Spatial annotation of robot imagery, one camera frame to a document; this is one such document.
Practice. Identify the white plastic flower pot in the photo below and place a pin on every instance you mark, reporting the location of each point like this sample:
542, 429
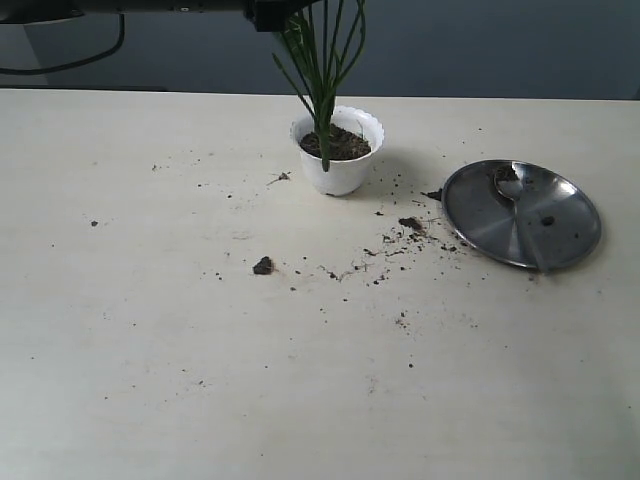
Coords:
344, 176

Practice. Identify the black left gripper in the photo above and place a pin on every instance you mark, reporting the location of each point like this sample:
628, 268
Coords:
272, 15

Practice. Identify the metal spoon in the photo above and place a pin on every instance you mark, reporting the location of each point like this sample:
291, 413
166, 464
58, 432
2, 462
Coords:
510, 186

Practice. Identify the round steel plate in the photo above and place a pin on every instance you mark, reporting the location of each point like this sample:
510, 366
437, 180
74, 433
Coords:
563, 221

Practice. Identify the dark soil clump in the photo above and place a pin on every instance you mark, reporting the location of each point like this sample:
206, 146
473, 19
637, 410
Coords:
265, 266

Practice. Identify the red artificial anthurium flower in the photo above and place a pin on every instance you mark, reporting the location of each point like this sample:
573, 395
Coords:
323, 54

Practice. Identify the robot arm left grey black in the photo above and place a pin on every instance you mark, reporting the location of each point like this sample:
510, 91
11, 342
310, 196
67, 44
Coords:
25, 12

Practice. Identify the soil clump near plate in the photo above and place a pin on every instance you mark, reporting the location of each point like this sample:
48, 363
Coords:
412, 223

